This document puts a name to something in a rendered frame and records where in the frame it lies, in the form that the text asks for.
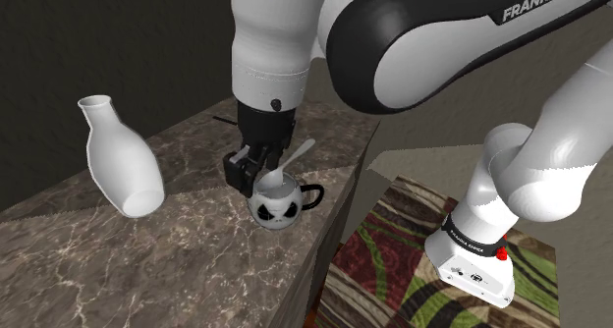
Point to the patterned robot stand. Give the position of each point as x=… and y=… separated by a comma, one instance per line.
x=383, y=250

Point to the white spoon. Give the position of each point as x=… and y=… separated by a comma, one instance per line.
x=297, y=155

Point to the white vase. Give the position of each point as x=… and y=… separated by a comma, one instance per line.
x=122, y=169

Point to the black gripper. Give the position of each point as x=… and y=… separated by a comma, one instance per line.
x=266, y=126

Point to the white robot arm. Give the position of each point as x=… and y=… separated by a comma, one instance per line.
x=431, y=68

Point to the white skull face mug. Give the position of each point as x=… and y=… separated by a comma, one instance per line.
x=278, y=212

